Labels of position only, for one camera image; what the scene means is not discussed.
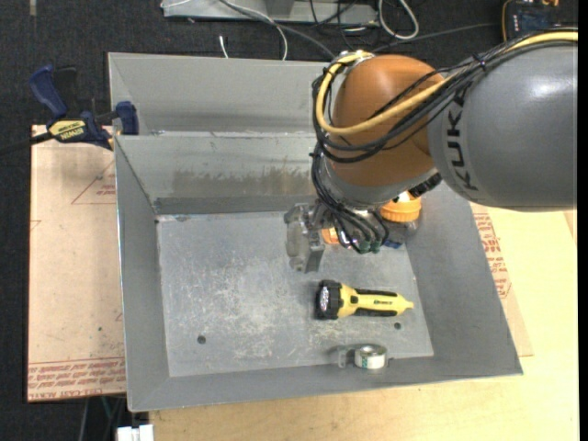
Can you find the brown cardboard board red print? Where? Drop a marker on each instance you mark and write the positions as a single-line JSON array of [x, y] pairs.
[[69, 246]]

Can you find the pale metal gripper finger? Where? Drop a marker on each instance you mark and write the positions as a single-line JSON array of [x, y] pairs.
[[294, 248], [314, 259]]

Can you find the small blue object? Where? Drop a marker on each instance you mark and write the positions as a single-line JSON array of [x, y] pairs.
[[394, 244]]

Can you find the orange round container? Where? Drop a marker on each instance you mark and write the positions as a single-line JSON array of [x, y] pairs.
[[403, 210]]

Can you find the grey metal bin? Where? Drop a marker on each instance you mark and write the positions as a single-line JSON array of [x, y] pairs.
[[229, 292]]

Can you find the yellow and black flashlight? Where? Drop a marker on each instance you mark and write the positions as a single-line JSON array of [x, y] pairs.
[[363, 302]]

